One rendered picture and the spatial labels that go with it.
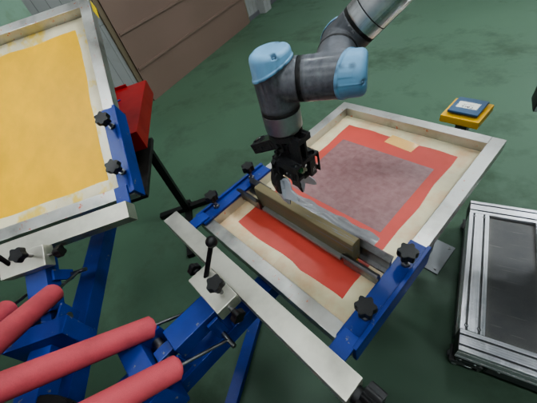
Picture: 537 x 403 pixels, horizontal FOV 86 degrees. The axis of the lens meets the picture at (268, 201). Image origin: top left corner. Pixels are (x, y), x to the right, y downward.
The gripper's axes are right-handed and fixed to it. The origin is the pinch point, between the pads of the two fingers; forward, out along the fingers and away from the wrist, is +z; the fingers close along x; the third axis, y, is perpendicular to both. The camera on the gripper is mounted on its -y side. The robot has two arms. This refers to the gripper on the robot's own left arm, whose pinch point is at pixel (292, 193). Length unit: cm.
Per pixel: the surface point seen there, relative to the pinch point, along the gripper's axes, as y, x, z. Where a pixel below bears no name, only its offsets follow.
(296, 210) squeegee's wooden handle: 0.3, -0.4, 6.5
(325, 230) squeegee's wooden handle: 10.5, -1.0, 6.7
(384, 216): 15.5, 18.2, 16.7
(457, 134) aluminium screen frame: 17, 57, 13
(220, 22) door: -470, 297, 82
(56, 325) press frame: -26, -63, 8
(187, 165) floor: -210, 39, 114
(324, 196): -3.8, 14.9, 16.9
